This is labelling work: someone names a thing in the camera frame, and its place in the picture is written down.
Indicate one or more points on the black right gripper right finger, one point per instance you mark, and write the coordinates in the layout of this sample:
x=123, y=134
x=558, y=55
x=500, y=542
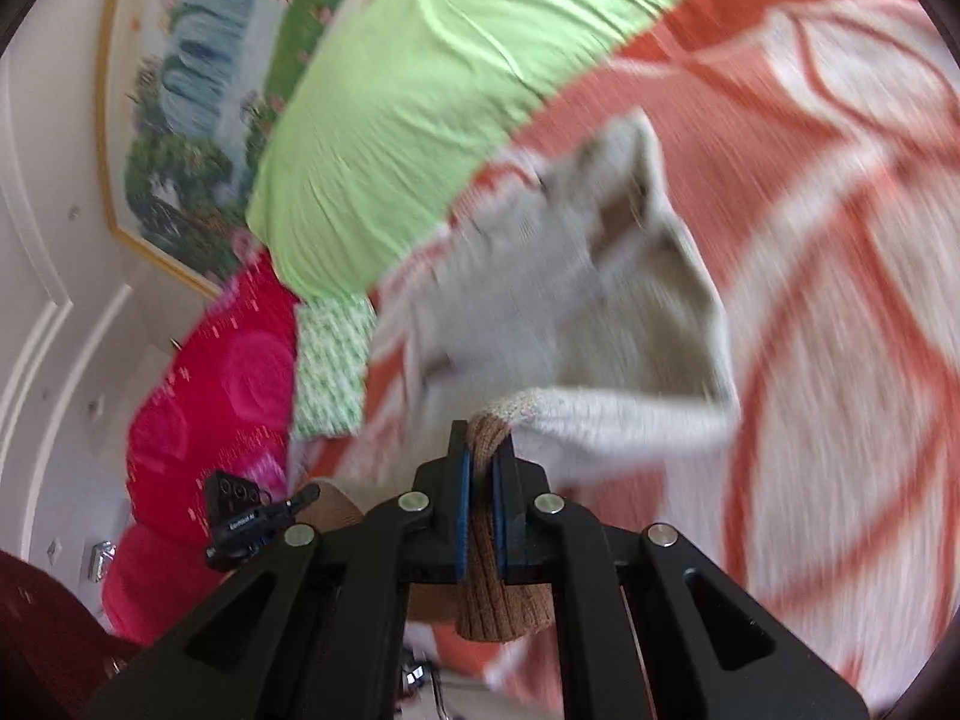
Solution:
x=523, y=549

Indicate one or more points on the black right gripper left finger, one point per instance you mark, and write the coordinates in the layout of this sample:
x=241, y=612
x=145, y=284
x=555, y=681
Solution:
x=440, y=541

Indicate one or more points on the beige knit sweater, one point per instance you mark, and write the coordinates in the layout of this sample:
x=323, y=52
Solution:
x=578, y=318

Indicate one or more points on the red rose pillow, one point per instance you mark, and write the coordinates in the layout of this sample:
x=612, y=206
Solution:
x=224, y=403

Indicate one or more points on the green white patterned pillow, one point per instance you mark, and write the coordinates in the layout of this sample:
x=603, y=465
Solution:
x=334, y=345

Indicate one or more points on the dark red chair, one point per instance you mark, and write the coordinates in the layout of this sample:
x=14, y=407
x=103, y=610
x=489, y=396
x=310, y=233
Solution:
x=55, y=655

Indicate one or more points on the light green bed sheet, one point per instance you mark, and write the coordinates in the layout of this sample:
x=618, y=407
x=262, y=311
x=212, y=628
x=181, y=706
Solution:
x=398, y=109

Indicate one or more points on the gold framed landscape painting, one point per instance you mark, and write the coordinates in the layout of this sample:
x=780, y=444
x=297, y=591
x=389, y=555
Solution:
x=187, y=94

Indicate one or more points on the orange white floral blanket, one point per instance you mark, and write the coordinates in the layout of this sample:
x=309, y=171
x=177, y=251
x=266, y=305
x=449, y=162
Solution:
x=811, y=147

